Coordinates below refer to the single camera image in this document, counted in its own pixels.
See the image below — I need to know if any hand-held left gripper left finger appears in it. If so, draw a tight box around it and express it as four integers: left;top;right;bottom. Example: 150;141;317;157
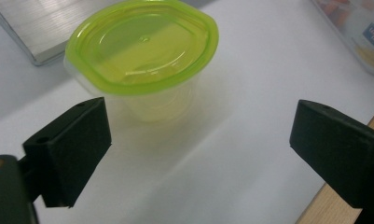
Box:
21;96;113;209

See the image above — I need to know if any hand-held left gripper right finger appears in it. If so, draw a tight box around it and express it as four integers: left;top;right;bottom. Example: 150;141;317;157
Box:
288;99;374;224

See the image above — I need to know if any clear food storage box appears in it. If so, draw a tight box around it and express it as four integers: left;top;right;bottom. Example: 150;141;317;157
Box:
310;0;374;78

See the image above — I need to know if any white wire rack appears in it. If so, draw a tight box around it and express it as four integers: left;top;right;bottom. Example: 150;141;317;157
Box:
0;0;127;67

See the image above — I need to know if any yellow-green plastic bowl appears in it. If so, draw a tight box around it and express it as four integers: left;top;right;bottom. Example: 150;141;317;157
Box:
62;0;220;123

